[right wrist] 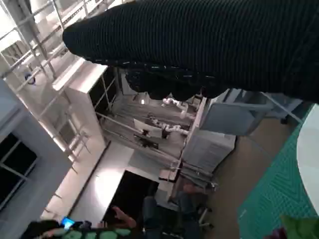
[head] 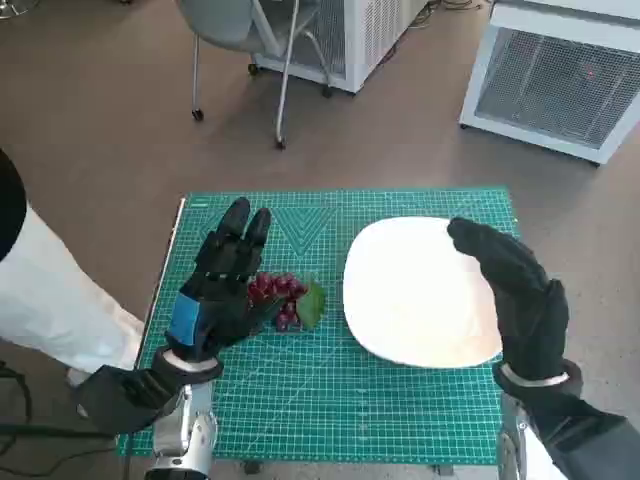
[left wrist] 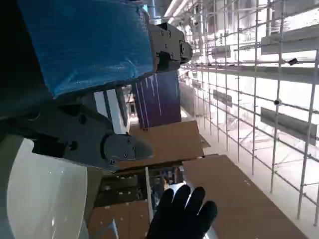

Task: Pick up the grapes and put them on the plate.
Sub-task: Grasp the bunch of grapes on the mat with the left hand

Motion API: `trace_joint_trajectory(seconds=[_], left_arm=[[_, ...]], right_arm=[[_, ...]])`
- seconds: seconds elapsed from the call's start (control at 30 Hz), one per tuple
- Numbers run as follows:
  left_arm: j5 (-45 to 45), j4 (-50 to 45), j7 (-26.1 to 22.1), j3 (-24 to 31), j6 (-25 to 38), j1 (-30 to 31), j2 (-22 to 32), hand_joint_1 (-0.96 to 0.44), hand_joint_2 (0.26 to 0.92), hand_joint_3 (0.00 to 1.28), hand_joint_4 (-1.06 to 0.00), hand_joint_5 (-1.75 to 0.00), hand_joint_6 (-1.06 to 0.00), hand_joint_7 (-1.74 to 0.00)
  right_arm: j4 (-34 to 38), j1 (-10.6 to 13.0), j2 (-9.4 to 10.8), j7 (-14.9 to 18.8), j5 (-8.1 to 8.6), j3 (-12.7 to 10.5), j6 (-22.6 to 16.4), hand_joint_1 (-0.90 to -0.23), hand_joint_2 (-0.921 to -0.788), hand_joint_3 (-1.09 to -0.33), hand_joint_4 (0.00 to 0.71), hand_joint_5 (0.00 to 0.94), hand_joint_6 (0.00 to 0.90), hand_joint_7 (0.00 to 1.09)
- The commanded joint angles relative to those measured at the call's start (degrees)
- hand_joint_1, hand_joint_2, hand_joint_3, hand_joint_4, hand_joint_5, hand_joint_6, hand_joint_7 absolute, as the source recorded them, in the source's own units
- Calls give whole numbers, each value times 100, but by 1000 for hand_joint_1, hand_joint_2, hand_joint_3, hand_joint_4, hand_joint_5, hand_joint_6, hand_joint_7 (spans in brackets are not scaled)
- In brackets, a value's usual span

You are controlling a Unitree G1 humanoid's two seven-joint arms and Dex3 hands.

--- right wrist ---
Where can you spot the grey chair metal legs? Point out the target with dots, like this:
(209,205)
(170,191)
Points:
(229,117)

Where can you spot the black knitted gloved right hand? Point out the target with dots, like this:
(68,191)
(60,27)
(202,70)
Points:
(199,44)

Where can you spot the white mesh cabinet on casters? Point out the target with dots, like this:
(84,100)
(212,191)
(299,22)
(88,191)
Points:
(209,149)

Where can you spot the silver metal truss frame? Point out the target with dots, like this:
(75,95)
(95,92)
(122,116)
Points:
(25,22)

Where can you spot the person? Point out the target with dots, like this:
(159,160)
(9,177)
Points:
(159,214)

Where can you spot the green cutting mat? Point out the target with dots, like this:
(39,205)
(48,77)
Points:
(274,189)

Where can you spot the white plate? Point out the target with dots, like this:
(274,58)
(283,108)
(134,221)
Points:
(310,154)

